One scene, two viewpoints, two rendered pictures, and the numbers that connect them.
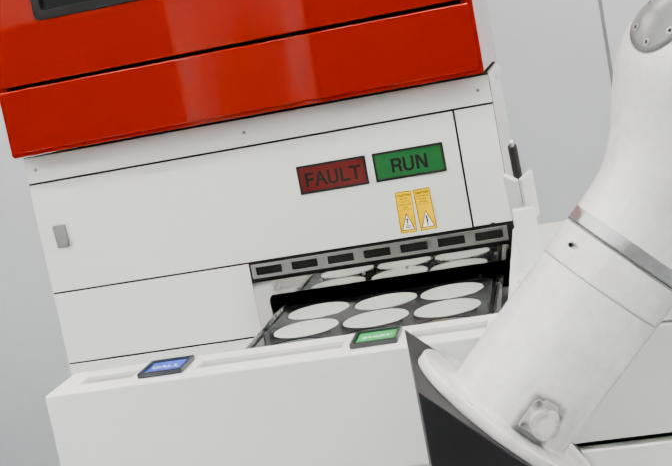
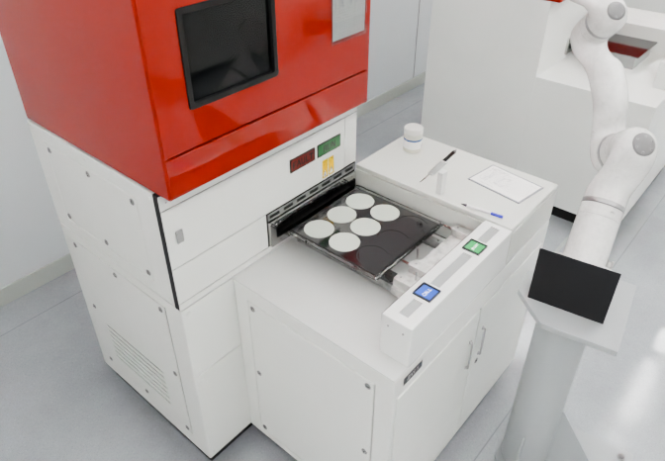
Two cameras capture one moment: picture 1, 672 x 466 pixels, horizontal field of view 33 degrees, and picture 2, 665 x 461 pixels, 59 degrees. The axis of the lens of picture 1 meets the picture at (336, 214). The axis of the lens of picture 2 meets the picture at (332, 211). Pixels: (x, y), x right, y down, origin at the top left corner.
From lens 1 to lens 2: 1.86 m
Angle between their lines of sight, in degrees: 61
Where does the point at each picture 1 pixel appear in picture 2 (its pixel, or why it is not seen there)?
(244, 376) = (462, 282)
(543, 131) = not seen: hidden behind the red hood
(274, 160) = (281, 159)
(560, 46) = not seen: hidden behind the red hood
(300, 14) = (314, 85)
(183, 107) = (261, 145)
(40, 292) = not seen: outside the picture
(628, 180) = (623, 190)
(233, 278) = (259, 225)
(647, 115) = (635, 172)
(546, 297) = (610, 230)
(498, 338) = (598, 245)
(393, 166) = (324, 148)
